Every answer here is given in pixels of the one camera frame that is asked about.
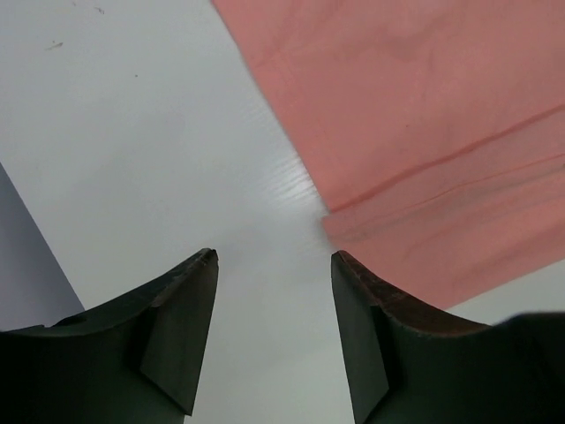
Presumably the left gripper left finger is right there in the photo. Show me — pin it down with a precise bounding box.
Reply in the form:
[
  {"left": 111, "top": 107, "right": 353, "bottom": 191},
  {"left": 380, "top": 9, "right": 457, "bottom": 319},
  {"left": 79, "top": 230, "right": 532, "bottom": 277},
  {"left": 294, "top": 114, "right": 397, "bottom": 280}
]
[{"left": 1, "top": 248, "right": 218, "bottom": 423}]

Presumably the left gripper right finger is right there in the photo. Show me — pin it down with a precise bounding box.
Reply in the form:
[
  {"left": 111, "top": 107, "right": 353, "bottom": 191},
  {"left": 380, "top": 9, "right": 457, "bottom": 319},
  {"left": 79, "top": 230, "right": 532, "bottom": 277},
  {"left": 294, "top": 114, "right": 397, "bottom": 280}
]
[{"left": 331, "top": 251, "right": 564, "bottom": 423}]

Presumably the pink t shirt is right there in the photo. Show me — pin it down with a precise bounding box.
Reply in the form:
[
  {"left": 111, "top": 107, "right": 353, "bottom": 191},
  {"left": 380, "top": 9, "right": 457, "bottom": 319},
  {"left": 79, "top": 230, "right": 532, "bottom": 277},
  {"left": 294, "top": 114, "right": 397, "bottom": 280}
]
[{"left": 215, "top": 1, "right": 564, "bottom": 307}]

